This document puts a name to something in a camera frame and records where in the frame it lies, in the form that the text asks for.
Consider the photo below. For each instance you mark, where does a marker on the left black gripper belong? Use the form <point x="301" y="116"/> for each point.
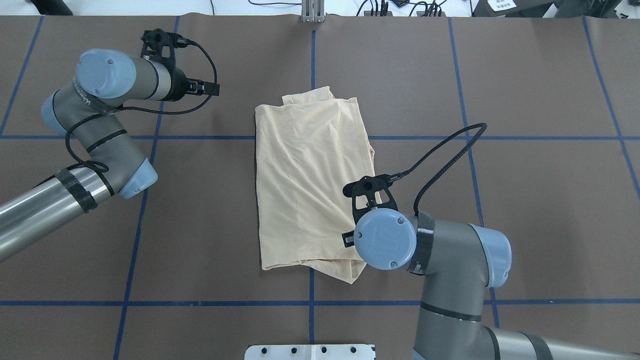
<point x="178" y="86"/>

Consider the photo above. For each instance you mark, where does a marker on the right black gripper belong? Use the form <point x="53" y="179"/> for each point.
<point x="348" y="238"/>

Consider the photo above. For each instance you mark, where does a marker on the cream long-sleeve printed shirt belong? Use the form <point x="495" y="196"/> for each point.
<point x="306" y="151"/>

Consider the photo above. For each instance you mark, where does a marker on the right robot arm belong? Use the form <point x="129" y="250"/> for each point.
<point x="458" y="262"/>

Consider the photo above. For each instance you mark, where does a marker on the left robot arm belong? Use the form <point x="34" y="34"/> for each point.
<point x="107" y="161"/>

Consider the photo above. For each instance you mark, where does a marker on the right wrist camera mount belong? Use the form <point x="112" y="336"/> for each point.
<point x="368" y="187"/>

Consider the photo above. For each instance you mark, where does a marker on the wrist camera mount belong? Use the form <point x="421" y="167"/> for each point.
<point x="159" y="46"/>
<point x="368" y="187"/>

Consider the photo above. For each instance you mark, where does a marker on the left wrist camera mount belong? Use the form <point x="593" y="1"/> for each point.
<point x="159" y="46"/>

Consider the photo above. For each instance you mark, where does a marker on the white camera post base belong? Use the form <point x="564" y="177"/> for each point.
<point x="311" y="352"/>

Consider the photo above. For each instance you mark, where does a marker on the aluminium frame post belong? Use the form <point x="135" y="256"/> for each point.
<point x="313" y="11"/>

